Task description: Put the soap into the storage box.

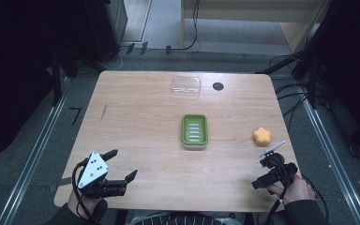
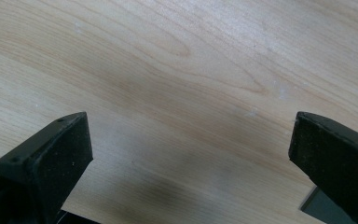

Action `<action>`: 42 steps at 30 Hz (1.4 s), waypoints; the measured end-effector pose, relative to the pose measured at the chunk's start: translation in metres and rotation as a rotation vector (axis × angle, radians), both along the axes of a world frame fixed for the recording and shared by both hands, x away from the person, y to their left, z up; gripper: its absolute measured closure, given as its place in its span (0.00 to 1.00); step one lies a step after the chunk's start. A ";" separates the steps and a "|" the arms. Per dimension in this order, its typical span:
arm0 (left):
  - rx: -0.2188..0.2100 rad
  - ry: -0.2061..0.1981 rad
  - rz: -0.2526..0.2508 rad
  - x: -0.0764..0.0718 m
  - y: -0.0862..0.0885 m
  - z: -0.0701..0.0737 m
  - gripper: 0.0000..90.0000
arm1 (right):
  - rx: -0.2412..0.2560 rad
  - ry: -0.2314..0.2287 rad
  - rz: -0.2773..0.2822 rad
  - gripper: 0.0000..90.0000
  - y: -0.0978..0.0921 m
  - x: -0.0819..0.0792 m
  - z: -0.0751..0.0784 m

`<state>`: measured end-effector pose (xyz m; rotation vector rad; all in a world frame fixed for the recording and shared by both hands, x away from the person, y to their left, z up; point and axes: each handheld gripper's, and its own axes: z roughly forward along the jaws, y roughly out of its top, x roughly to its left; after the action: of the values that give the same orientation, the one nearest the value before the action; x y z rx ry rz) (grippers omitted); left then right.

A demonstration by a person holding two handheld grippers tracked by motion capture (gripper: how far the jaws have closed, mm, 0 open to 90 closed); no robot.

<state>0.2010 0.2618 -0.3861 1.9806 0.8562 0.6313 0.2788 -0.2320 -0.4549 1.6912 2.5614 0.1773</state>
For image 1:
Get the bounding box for black stand frame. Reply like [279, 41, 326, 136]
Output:
[256, 0, 360, 111]

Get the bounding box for black cabinet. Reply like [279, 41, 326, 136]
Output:
[83, 0, 129, 62]

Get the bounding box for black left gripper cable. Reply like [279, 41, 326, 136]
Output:
[71, 158, 102, 225]

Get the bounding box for light wooden furniture panel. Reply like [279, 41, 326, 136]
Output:
[180, 0, 332, 54]

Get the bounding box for green soap dish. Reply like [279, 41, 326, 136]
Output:
[180, 113, 209, 150]

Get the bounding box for person's left hand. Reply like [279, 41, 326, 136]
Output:
[67, 188, 109, 219]

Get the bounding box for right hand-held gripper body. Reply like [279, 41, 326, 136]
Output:
[257, 140, 299, 188]

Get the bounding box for clear plastic container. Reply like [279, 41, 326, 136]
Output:
[171, 75, 203, 98]

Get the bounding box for person's right hand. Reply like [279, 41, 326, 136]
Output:
[266, 172, 317, 207]

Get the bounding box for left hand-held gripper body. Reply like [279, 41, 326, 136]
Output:
[74, 151, 129, 200]

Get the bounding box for black floor cables bundle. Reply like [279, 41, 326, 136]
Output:
[268, 54, 313, 132]

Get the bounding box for orange flower-shaped soap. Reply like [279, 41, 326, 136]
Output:
[252, 127, 273, 147]

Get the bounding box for black hanging cable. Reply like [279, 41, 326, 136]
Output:
[165, 0, 201, 55]

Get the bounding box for metal floor rail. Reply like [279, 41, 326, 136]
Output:
[0, 78, 72, 225]
[299, 87, 360, 225]

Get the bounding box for striped chair seat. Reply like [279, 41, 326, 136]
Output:
[130, 211, 233, 225]

